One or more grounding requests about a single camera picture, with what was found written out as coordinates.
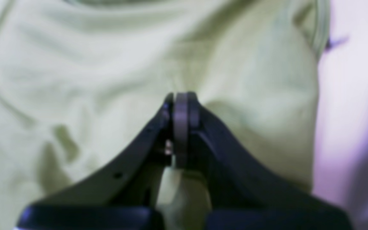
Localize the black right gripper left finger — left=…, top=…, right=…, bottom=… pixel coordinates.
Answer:
left=16, top=93, right=189, bottom=230

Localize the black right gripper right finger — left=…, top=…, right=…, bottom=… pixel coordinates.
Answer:
left=187, top=93, right=353, bottom=230

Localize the green t-shirt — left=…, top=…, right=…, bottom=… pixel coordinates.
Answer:
left=0, top=0, right=330, bottom=230

